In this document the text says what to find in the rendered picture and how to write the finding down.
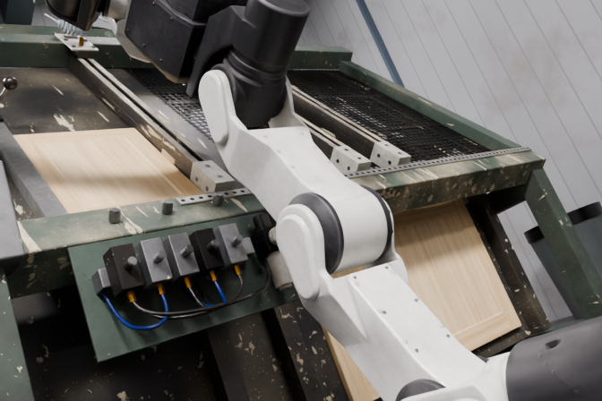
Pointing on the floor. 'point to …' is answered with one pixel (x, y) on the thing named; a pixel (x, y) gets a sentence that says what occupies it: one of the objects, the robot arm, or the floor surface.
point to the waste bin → (587, 219)
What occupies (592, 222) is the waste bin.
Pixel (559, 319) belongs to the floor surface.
